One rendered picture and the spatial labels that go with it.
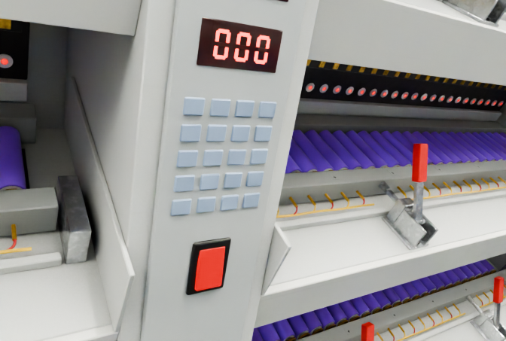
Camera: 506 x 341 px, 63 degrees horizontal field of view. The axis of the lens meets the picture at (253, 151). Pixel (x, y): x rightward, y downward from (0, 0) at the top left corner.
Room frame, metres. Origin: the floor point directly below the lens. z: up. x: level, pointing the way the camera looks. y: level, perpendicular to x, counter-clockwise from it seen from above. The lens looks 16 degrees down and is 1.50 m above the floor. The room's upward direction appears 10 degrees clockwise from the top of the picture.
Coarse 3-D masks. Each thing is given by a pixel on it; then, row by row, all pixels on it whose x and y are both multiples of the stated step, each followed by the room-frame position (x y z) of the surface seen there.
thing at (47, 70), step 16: (32, 32) 0.34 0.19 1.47; (48, 32) 0.34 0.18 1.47; (64, 32) 0.35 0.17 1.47; (32, 48) 0.34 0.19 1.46; (48, 48) 0.34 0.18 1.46; (64, 48) 0.35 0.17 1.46; (32, 64) 0.34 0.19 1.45; (48, 64) 0.35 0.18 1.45; (64, 64) 0.35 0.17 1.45; (32, 80) 0.34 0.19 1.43; (48, 80) 0.35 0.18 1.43; (64, 80) 0.35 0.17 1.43; (32, 96) 0.34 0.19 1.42; (48, 96) 0.35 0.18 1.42; (64, 96) 0.35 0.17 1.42; (48, 112) 0.35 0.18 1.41; (64, 112) 0.35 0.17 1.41; (48, 128) 0.35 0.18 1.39
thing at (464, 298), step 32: (416, 288) 0.53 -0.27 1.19; (448, 288) 0.54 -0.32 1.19; (480, 288) 0.57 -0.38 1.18; (288, 320) 0.41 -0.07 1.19; (320, 320) 0.43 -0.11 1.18; (352, 320) 0.44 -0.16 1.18; (384, 320) 0.45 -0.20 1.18; (416, 320) 0.49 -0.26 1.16; (448, 320) 0.50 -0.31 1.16; (480, 320) 0.52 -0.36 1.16
